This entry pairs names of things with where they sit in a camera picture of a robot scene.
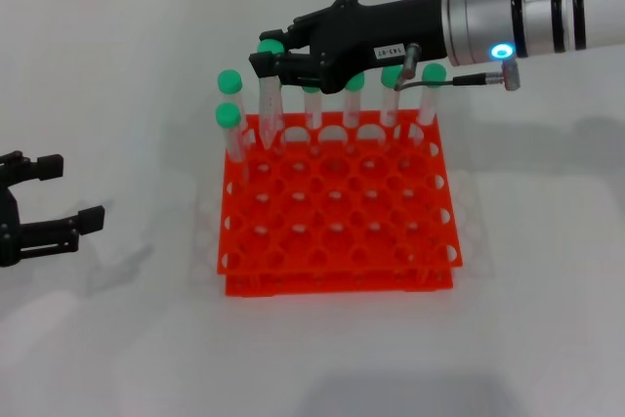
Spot right arm cable with plugs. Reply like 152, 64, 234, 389
394, 42, 522, 93

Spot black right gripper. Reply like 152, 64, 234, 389
248, 0, 449, 95

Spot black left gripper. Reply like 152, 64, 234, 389
0, 150, 107, 268

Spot orange test tube rack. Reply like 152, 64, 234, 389
216, 111, 463, 299

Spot clear green-capped test tube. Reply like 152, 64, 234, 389
217, 69, 250, 145
379, 66, 405, 143
342, 70, 367, 145
301, 84, 324, 145
414, 63, 448, 145
257, 39, 286, 150
215, 102, 249, 187

